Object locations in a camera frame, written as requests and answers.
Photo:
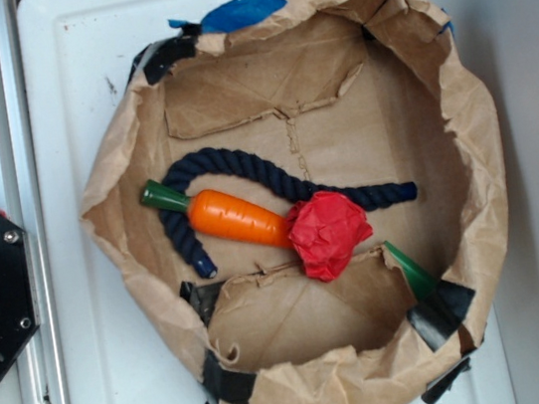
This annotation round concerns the white plastic tray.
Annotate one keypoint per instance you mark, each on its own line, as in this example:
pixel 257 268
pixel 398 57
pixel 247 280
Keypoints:
pixel 76 57

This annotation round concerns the brown paper bag container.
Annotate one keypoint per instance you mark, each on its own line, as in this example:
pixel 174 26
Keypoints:
pixel 341 93

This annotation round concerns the orange toy carrot green top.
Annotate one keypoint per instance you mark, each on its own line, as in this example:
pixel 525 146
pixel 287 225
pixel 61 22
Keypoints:
pixel 221 215

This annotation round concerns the aluminium frame rail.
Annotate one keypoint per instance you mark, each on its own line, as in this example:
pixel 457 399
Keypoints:
pixel 41 374

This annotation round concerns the green cone under bag flap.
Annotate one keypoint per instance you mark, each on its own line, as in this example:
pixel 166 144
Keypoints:
pixel 420 281

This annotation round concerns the crumpled red paper ball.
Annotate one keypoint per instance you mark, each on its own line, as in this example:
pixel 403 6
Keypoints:
pixel 325 231

